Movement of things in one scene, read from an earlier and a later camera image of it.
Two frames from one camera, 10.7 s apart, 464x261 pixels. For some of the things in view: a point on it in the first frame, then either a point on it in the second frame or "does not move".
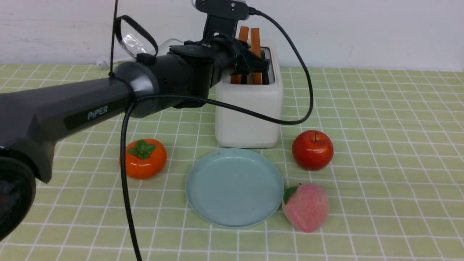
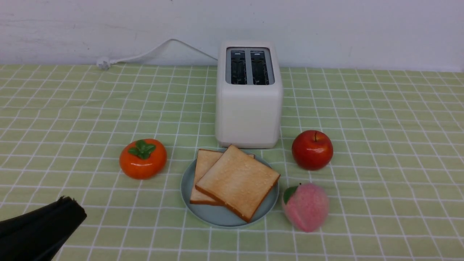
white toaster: x=234 y=129 does not move
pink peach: x=306 y=206 does not move
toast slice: x=256 y=46 → x=238 y=183
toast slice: x=237 y=79 → x=204 y=160
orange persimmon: x=145 y=158 does not move
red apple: x=313 y=150 does not move
